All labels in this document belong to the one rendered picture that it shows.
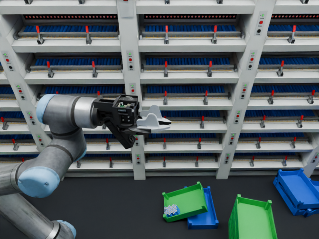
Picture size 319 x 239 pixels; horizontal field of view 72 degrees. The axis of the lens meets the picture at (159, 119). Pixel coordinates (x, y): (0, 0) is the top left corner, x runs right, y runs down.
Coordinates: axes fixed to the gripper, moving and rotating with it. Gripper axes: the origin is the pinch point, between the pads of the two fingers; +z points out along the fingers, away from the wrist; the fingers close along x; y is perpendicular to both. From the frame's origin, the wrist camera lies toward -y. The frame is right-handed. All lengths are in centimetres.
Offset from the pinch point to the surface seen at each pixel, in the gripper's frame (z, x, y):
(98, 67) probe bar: -52, 73, -15
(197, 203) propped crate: 18, 48, -102
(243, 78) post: 36, 82, -19
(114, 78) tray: -41, 68, -19
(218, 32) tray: 18, 86, 5
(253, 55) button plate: 39, 82, -6
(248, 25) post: 33, 86, 10
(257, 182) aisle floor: 68, 83, -113
